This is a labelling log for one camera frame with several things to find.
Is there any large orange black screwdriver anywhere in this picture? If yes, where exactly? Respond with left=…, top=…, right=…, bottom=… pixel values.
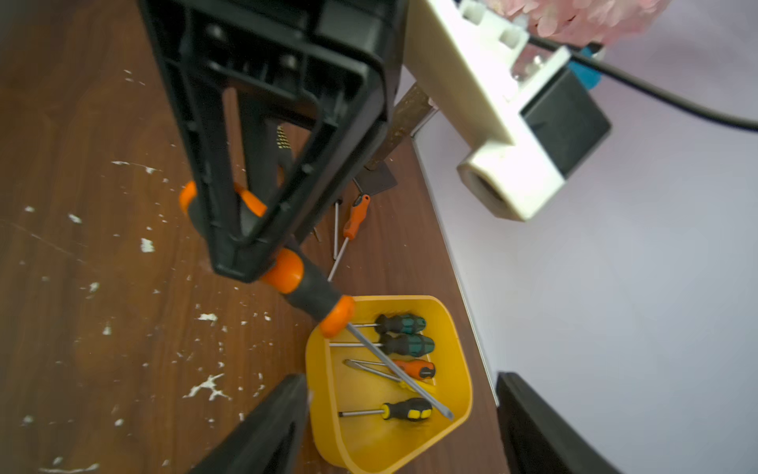
left=328, top=193, right=371, bottom=282

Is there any black handled long screwdriver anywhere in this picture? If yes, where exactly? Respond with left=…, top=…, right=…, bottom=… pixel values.
left=333, top=197, right=343, bottom=260

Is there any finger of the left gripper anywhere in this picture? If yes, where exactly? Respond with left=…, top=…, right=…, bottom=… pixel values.
left=239, top=88, right=391, bottom=249
left=160, top=58, right=278, bottom=282

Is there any orange handled screwdriver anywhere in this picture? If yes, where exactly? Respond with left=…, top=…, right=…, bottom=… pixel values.
left=343, top=359, right=436, bottom=381

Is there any small orange black screwdriver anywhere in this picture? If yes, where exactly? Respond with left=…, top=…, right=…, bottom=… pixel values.
left=178, top=180, right=455, bottom=422

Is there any black yellow thin screwdriver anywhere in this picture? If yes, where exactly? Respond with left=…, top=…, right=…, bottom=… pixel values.
left=276, top=126, right=294, bottom=173

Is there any black yellow grip screwdriver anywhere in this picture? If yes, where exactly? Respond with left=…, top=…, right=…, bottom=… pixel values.
left=339, top=397, right=433, bottom=423

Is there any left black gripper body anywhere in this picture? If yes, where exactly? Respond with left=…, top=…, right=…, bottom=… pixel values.
left=138, top=1, right=409, bottom=136

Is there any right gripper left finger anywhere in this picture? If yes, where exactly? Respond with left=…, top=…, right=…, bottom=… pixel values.
left=191, top=373, right=310, bottom=473

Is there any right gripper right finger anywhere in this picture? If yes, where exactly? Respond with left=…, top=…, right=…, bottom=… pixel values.
left=495, top=372, right=619, bottom=474

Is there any green black screwdriver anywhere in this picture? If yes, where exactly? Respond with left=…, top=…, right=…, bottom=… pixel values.
left=353, top=313, right=426, bottom=335
left=330, top=334, right=436, bottom=357

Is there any yellow plastic storage box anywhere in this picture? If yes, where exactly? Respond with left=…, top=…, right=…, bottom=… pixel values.
left=305, top=295, right=473, bottom=473

